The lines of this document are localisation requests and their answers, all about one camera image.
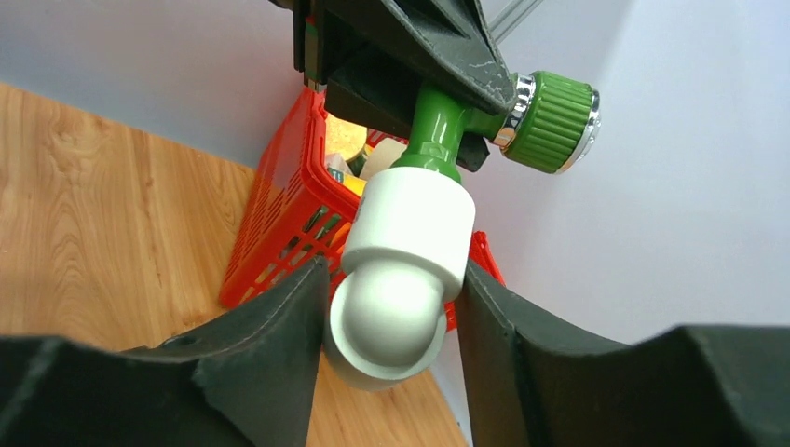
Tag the green water faucet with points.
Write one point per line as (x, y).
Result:
(551, 124)

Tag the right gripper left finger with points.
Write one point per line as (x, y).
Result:
(246, 378)

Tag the orange round sponge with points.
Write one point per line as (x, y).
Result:
(344, 138)

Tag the yellow orange snack packet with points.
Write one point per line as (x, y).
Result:
(352, 183)

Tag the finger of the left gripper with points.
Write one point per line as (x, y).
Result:
(465, 62)
(472, 152)

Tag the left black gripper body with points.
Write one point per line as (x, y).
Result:
(372, 58)

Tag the brown cardboard box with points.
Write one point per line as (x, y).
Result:
(381, 156)

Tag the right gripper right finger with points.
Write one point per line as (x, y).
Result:
(534, 379)

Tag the white pipe elbow fitting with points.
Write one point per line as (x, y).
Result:
(401, 277)

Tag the red plastic shopping basket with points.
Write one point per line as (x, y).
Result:
(298, 210)

